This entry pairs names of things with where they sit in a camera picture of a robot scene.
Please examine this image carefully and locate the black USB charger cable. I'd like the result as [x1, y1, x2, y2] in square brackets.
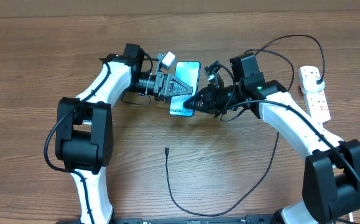
[164, 34, 326, 217]

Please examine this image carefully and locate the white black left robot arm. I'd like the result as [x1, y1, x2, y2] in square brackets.
[44, 44, 194, 223]

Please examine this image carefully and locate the white power extension strip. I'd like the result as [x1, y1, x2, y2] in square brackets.
[303, 90, 331, 126]

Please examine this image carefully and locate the white charger plug adapter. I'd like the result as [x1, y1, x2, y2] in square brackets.
[298, 65, 325, 94]

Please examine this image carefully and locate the blue Galaxy smartphone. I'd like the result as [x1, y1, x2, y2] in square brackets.
[169, 61, 201, 117]

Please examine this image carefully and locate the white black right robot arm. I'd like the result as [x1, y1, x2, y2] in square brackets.
[184, 52, 360, 223]

